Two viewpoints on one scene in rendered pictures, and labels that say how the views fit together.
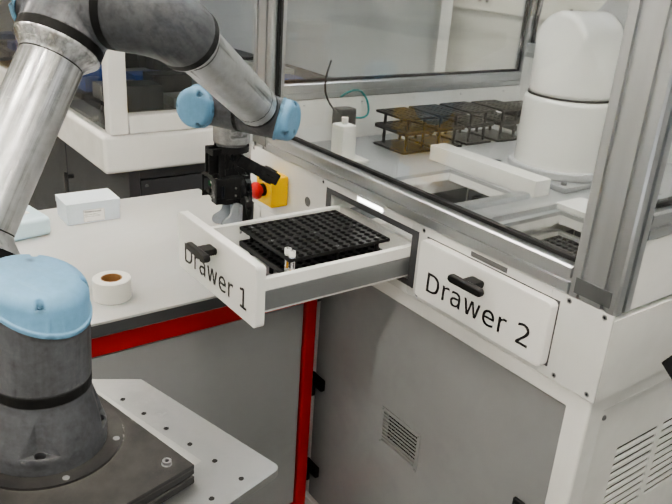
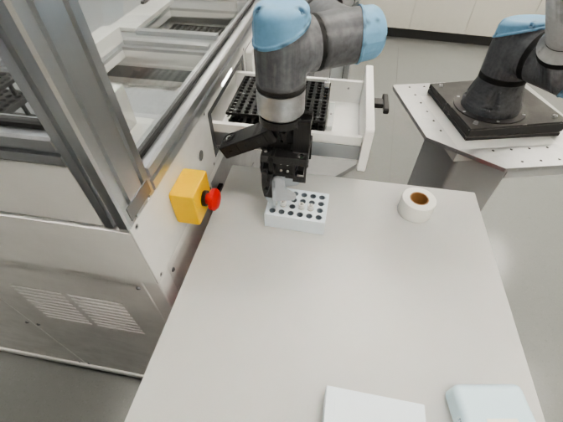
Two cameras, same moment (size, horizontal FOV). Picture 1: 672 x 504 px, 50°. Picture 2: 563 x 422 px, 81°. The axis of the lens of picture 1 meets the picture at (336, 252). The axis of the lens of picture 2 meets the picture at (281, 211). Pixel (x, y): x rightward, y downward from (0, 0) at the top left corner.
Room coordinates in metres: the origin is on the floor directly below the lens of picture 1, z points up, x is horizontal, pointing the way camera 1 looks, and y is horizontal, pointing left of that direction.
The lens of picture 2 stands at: (1.76, 0.57, 1.30)
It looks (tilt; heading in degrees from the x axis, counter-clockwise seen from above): 48 degrees down; 227
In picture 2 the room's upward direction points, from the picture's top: straight up
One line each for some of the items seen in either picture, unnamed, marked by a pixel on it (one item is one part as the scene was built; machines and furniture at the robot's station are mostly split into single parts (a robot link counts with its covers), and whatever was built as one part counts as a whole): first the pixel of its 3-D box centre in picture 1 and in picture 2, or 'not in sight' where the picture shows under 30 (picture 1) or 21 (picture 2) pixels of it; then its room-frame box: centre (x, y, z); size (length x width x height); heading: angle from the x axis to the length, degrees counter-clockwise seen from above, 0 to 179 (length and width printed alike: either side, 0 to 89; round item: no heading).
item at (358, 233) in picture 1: (313, 247); (281, 108); (1.26, 0.04, 0.87); 0.22 x 0.18 x 0.06; 127
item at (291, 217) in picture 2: not in sight; (296, 209); (1.41, 0.25, 0.78); 0.12 x 0.08 x 0.04; 125
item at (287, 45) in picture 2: not in sight; (282, 48); (1.43, 0.23, 1.11); 0.09 x 0.08 x 0.11; 160
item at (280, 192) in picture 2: (225, 218); (281, 194); (1.45, 0.24, 0.85); 0.06 x 0.03 x 0.09; 126
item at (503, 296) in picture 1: (479, 297); (260, 49); (1.08, -0.24, 0.87); 0.29 x 0.02 x 0.11; 37
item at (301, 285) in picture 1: (317, 249); (277, 110); (1.27, 0.04, 0.86); 0.40 x 0.26 x 0.06; 127
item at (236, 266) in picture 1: (218, 265); (365, 114); (1.14, 0.20, 0.87); 0.29 x 0.02 x 0.11; 37
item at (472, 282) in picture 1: (470, 283); not in sight; (1.07, -0.22, 0.91); 0.07 x 0.04 x 0.01; 37
